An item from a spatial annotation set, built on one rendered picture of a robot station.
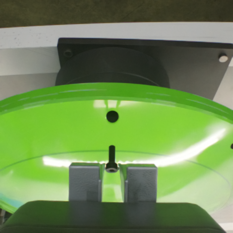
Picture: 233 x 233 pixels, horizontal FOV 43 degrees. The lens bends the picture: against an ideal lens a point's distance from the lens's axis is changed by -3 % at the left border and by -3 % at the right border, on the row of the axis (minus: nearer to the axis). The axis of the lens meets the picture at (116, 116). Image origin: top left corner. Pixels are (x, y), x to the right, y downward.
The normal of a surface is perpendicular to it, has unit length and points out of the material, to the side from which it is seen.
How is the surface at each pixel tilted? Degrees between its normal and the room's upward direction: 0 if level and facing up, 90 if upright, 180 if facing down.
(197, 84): 0
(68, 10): 0
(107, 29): 90
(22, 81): 0
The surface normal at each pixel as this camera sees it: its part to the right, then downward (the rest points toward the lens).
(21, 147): -0.19, 0.55
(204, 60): 0.00, 0.83
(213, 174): 0.25, 0.64
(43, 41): -0.04, -0.56
